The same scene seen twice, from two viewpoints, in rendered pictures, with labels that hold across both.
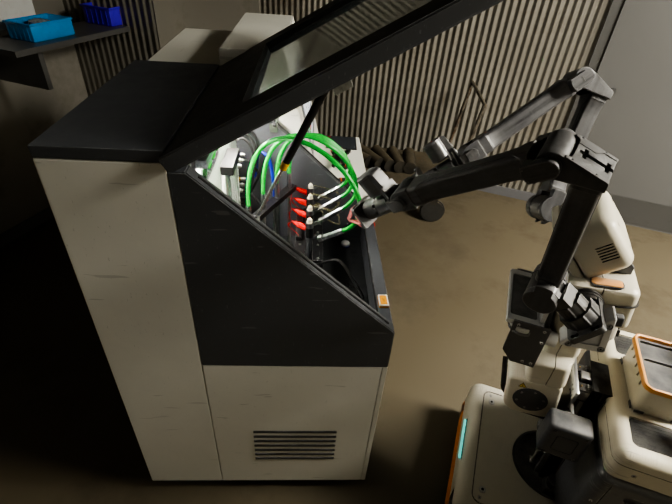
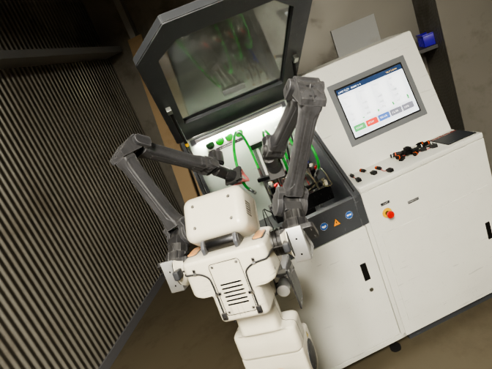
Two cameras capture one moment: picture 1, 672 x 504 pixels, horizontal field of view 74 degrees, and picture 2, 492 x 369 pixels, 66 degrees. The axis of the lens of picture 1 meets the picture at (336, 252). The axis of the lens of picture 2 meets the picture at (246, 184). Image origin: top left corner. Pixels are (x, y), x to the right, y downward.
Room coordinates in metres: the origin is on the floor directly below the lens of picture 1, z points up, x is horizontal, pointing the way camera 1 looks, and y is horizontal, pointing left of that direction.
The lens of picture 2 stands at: (1.10, -1.83, 1.70)
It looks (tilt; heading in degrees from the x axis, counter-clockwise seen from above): 16 degrees down; 89
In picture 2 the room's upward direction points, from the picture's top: 22 degrees counter-clockwise
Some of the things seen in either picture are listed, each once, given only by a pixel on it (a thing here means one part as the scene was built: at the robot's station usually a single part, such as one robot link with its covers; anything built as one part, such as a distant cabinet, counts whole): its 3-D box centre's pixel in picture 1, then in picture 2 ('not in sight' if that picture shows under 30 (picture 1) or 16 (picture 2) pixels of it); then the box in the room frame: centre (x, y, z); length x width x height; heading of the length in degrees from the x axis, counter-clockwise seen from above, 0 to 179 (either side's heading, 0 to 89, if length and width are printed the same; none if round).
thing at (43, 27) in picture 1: (40, 27); not in sight; (2.72, 1.77, 1.32); 0.29 x 0.20 x 0.09; 162
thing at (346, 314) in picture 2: not in sight; (327, 308); (1.27, -0.16, 0.44); 0.65 x 0.02 x 0.68; 5
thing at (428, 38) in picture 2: (115, 11); (439, 34); (3.28, 1.59, 1.33); 0.34 x 0.24 x 0.11; 162
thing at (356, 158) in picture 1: (341, 167); (408, 159); (1.96, 0.00, 0.96); 0.70 x 0.22 x 0.03; 5
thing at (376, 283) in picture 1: (372, 277); (299, 236); (1.27, -0.14, 0.87); 0.62 x 0.04 x 0.16; 5
